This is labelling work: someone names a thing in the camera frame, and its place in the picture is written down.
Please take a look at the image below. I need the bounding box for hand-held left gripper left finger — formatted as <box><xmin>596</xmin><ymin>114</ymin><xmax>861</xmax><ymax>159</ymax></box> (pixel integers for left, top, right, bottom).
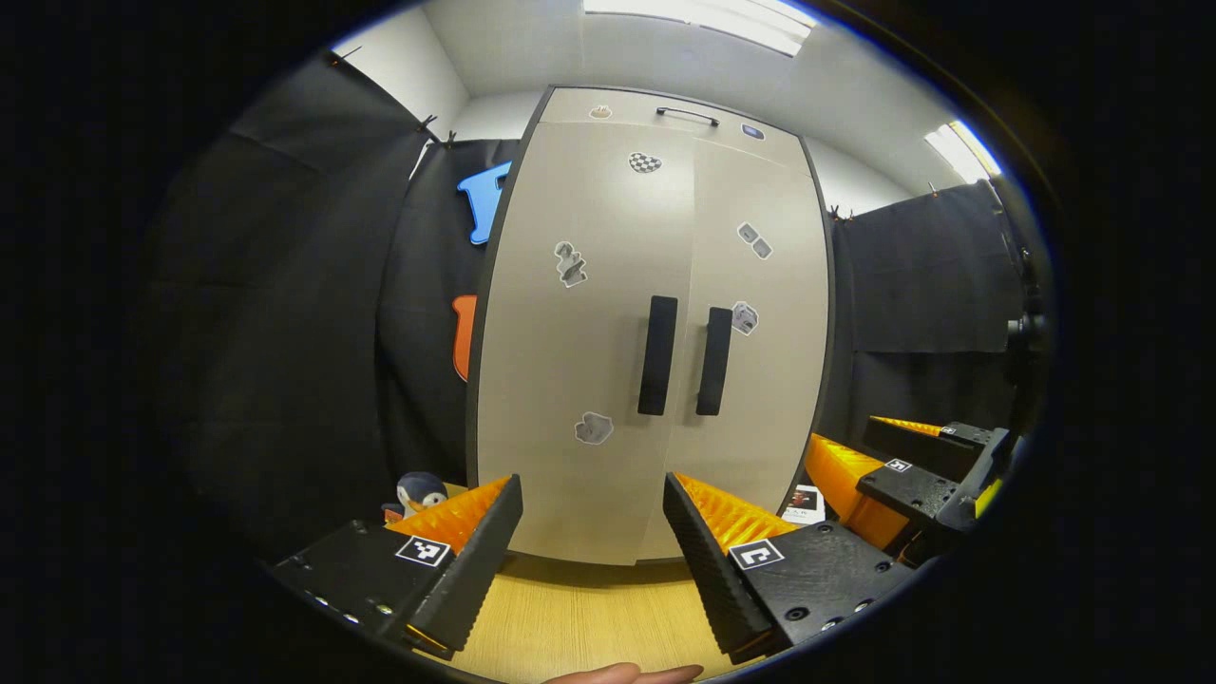
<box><xmin>271</xmin><ymin>473</ymin><xmax>525</xmax><ymax>661</ymax></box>

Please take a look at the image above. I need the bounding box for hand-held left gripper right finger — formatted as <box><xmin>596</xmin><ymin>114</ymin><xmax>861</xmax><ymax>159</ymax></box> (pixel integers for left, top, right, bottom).
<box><xmin>662</xmin><ymin>472</ymin><xmax>918</xmax><ymax>666</ymax></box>

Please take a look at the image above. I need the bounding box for grey shoe cabinet door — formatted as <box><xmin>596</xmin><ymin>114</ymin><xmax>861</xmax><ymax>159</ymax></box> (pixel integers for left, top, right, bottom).
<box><xmin>475</xmin><ymin>122</ymin><xmax>699</xmax><ymax>566</ymax></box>
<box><xmin>655</xmin><ymin>138</ymin><xmax>832</xmax><ymax>561</ymax></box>

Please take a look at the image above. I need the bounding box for grey shoe cabinet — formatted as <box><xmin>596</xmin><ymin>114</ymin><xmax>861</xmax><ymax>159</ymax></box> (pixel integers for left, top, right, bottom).
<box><xmin>465</xmin><ymin>85</ymin><xmax>837</xmax><ymax>568</ymax></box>

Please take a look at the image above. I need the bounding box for penguin plush toy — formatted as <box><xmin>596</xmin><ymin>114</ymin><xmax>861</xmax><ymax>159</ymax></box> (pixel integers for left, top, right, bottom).
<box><xmin>382</xmin><ymin>472</ymin><xmax>449</xmax><ymax>523</ymax></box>

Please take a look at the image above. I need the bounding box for ceiling light panel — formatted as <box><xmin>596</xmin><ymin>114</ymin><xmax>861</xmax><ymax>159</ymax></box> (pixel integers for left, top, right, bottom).
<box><xmin>581</xmin><ymin>0</ymin><xmax>818</xmax><ymax>56</ymax></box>
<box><xmin>923</xmin><ymin>119</ymin><xmax>1003</xmax><ymax>183</ymax></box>

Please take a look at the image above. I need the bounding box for black door handle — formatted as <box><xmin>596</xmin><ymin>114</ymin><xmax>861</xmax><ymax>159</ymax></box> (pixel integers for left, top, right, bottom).
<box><xmin>636</xmin><ymin>295</ymin><xmax>679</xmax><ymax>417</ymax></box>
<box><xmin>695</xmin><ymin>307</ymin><xmax>734</xmax><ymax>417</ymax></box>

